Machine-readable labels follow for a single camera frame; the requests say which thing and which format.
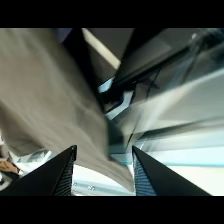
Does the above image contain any brown garment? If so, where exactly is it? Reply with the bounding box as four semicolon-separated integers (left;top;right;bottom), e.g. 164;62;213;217
0;28;136;193

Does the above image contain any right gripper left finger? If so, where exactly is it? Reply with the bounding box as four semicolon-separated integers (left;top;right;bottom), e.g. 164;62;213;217
0;144;78;197

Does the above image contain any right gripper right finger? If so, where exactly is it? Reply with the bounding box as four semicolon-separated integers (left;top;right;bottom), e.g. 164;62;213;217
131;145;212;197

